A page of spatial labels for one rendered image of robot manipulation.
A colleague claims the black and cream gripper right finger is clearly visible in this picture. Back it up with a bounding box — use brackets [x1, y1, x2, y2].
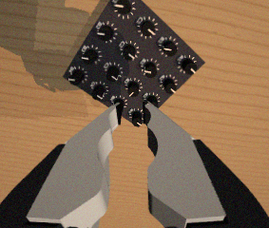
[143, 101, 269, 228]

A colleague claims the black knob box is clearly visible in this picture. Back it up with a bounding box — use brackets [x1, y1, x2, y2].
[63, 0, 205, 127]

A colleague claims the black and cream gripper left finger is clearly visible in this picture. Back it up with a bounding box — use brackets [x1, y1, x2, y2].
[0, 103, 123, 228]

